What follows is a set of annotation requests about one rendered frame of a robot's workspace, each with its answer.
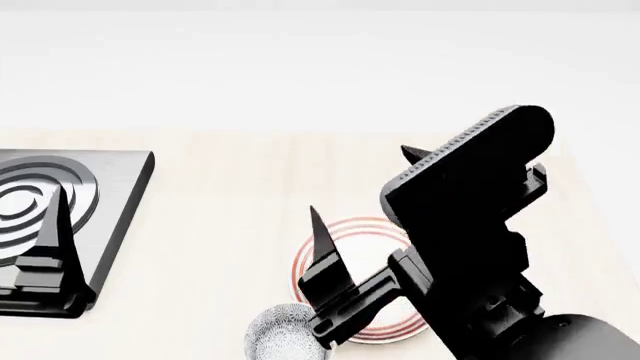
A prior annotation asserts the white plate with red rings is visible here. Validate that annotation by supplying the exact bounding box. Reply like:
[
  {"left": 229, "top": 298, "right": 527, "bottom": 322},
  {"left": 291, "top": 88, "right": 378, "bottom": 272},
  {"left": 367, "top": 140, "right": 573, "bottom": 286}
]
[{"left": 290, "top": 216, "right": 431, "bottom": 345}]

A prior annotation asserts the grey stove burner plate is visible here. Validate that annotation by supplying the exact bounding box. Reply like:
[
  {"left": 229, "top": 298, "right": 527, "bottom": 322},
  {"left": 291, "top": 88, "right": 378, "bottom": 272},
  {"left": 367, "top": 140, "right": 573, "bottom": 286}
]
[{"left": 0, "top": 149, "right": 156, "bottom": 321}]

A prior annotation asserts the black ribbed camera box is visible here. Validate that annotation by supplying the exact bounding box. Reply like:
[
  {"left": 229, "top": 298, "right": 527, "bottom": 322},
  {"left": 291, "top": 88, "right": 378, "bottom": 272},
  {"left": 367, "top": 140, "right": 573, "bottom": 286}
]
[{"left": 379, "top": 104, "right": 557, "bottom": 228}]

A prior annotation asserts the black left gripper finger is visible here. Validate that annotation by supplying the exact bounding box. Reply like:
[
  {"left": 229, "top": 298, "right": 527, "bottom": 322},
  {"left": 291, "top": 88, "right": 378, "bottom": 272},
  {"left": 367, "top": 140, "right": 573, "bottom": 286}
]
[{"left": 34, "top": 184, "right": 97, "bottom": 302}]

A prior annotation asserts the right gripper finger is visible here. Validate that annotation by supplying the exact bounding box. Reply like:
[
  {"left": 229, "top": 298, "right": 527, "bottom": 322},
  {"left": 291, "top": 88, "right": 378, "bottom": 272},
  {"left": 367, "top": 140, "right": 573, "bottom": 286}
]
[
  {"left": 297, "top": 204, "right": 358, "bottom": 313},
  {"left": 400, "top": 144, "right": 432, "bottom": 165}
]

